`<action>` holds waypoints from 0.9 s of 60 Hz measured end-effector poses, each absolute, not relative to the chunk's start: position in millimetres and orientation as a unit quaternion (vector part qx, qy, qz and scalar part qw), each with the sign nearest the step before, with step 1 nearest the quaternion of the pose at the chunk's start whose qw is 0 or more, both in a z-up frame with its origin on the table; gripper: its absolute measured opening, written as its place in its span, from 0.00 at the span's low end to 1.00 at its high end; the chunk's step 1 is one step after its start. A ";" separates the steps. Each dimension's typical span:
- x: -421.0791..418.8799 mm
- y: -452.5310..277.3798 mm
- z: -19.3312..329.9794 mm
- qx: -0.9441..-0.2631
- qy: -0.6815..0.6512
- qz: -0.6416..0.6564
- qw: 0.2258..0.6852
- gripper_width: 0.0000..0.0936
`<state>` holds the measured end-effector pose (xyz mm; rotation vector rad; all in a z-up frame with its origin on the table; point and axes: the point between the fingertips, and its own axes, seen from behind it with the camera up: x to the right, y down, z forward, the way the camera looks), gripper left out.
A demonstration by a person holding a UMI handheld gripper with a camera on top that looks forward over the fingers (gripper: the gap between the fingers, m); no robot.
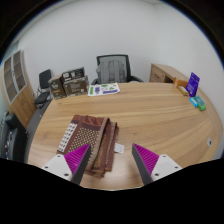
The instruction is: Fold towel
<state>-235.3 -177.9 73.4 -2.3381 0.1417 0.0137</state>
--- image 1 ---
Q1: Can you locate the black leather armchair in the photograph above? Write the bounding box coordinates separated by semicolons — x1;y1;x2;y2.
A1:
0;112;29;164

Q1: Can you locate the white printed paper sheet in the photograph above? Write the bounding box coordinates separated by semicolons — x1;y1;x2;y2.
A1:
87;82;121;97

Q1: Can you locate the orange box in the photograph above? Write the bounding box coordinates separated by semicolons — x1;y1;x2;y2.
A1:
172;77;189;89

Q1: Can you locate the green packet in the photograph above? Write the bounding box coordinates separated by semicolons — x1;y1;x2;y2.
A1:
194;96;207;112

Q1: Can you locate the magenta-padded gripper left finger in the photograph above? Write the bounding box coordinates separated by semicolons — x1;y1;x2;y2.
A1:
40;143;92;185

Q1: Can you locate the brown patterned towel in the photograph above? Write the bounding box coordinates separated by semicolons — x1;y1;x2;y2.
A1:
56;114;125;178

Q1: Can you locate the flat dark cardboard box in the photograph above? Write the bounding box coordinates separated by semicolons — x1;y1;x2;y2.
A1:
60;66;86;84

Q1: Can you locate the black mesh office chair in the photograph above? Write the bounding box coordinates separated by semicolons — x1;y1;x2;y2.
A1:
90;54;144;85

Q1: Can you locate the large dark cardboard box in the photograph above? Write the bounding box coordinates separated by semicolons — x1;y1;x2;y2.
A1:
62;75;90;98

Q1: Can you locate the low wooden side cabinet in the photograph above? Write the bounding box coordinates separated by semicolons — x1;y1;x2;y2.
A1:
148;63;191;84

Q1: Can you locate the wooden glass-door cabinet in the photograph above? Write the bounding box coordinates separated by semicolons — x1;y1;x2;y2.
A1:
0;49;37;129

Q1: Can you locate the black folding chair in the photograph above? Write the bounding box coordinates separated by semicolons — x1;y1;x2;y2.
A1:
34;68;53;108

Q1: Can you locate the blue packet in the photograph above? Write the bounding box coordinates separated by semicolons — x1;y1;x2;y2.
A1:
189;96;199;108

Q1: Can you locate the small tan box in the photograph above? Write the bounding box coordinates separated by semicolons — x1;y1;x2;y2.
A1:
177;85;190;97

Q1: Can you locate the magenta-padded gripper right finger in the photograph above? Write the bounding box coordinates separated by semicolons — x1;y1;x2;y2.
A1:
131;143;184;186

